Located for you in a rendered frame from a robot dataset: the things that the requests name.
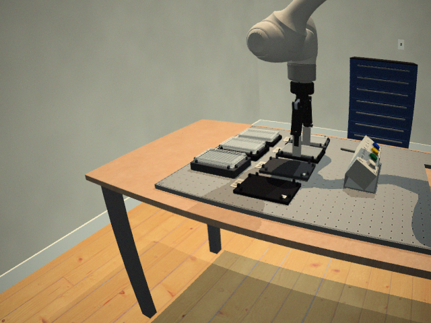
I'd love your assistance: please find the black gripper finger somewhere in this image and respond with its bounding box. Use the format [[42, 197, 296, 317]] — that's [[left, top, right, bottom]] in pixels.
[[302, 96, 313, 146], [291, 99, 308, 157]]

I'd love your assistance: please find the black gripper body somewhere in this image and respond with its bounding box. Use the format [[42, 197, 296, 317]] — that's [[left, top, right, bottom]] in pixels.
[[290, 81, 314, 111]]

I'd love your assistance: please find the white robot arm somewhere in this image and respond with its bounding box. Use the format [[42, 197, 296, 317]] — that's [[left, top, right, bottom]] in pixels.
[[246, 0, 326, 83]]

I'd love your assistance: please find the white operator button panel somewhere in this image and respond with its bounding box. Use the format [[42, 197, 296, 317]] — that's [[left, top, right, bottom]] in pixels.
[[340, 136, 382, 193]]

